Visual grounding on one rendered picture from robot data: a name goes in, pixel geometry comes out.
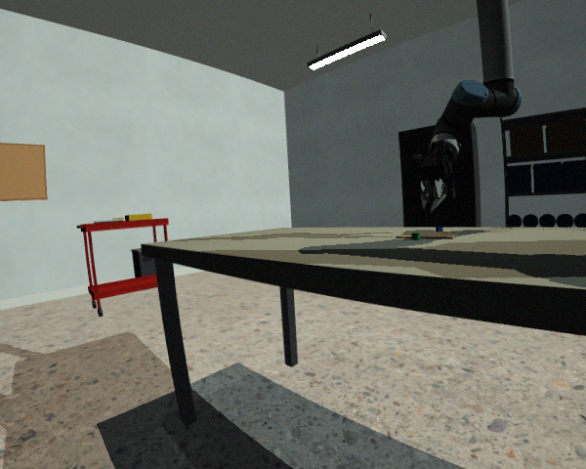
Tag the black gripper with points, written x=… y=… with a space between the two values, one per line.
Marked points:
x=437 y=173

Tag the tan flat mat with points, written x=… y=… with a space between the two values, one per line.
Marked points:
x=431 y=235

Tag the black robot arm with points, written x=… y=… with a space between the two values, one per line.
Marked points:
x=496 y=96

